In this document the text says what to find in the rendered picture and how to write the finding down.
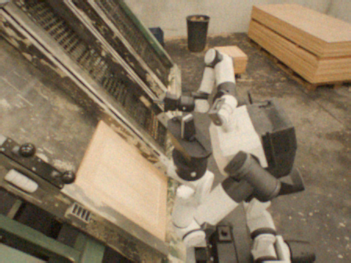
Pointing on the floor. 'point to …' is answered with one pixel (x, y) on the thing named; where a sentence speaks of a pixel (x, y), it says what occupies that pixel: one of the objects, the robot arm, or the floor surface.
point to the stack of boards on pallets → (303, 43)
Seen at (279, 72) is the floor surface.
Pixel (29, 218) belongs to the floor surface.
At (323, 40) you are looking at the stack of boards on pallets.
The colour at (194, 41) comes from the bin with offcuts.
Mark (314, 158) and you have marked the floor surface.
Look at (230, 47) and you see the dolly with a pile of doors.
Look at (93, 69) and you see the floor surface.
